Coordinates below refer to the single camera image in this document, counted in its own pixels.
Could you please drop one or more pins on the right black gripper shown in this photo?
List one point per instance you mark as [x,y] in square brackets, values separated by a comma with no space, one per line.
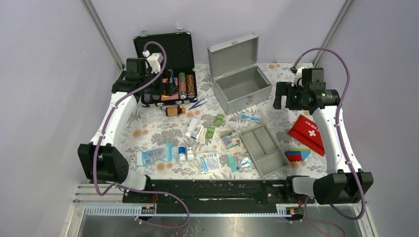
[285,89]

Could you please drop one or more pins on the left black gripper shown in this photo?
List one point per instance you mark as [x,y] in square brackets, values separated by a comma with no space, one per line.
[166,89]

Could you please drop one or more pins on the blue plastic tweezers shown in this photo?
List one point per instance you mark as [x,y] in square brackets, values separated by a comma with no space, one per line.
[198,103]

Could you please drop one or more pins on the red first aid pouch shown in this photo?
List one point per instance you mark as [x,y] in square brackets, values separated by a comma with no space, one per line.
[306,131]

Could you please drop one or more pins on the blue white small packet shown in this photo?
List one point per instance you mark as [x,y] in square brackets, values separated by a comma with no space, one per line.
[249,117]

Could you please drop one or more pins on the blue white wipes pack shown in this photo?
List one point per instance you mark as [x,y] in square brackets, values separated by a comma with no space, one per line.
[146,158]

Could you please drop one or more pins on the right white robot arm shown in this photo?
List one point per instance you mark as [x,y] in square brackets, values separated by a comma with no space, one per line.
[345,182]

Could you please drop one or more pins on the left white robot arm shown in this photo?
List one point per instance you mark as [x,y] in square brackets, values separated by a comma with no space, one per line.
[101,160]

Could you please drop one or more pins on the amber medicine bottle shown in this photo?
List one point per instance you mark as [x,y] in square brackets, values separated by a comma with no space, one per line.
[175,111]

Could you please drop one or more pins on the grey metal medicine box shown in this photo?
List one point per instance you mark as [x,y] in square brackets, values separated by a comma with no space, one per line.
[238,82]

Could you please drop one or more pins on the black poker chip case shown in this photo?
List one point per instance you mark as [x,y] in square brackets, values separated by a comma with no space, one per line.
[180,59]

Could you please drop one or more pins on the white tube bottle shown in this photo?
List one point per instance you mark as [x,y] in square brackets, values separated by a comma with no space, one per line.
[191,127]

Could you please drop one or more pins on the colourful block toy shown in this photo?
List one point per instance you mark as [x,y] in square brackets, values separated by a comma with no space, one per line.
[297,155]

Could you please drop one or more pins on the green small box upper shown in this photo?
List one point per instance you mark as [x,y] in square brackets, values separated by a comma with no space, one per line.
[219,120]

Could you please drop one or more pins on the green small box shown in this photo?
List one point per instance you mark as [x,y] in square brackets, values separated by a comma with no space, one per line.
[210,132]
[219,120]

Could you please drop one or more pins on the green small box lower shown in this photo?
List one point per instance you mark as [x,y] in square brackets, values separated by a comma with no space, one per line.
[210,132]

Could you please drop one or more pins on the floral table mat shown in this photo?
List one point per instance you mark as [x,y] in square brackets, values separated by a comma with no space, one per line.
[204,142]

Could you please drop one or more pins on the white blue pill bottle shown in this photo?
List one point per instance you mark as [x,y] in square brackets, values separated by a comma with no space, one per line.
[182,154]

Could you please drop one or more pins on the grey plastic divider tray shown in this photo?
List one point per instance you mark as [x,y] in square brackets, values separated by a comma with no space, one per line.
[264,151]

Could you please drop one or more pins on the small white pill bottle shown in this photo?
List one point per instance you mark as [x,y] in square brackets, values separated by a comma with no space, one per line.
[190,153]

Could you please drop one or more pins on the white gauze sachet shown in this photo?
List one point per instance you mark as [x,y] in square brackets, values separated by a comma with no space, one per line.
[210,162]

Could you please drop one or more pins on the clear bag with teal strip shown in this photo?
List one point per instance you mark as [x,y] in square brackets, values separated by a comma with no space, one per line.
[240,162]

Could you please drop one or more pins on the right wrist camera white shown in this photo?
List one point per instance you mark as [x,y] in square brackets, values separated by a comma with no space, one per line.
[297,75]

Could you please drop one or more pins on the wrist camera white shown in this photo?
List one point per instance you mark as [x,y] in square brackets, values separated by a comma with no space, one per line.
[297,75]
[153,61]

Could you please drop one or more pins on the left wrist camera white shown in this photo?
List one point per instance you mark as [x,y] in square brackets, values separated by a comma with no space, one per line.
[153,61]

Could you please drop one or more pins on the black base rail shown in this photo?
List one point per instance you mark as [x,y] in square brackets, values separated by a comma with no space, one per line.
[216,196]

